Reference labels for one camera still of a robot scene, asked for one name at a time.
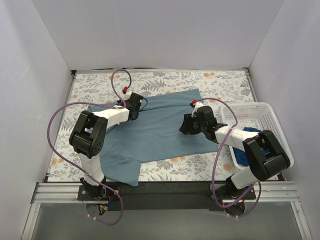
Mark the light blue t shirt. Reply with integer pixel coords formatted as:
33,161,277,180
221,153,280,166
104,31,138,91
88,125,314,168
79,89,218,187

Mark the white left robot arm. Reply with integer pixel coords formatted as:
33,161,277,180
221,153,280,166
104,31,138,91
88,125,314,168
69,91,144,200

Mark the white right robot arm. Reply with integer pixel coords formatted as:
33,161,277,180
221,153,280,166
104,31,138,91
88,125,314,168
179,102,294,199

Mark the floral patterned table cloth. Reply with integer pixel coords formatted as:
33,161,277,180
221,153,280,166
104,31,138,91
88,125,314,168
45,70,255,182

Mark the dark blue t shirt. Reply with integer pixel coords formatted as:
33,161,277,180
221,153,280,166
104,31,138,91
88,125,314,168
232,127,262,167

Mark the white plastic laundry basket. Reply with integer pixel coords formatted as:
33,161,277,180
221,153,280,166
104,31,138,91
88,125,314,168
230,102,294,165

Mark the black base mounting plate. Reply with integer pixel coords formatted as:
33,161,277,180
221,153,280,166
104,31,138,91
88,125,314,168
77,180,249,211

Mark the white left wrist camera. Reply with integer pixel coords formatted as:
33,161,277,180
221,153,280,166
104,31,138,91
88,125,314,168
122,86,133,101

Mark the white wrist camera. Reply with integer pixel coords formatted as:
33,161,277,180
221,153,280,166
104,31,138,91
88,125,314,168
122,86,133,101
190,99,204,118

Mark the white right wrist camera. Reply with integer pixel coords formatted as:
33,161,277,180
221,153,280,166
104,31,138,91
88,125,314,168
190,99,204,118

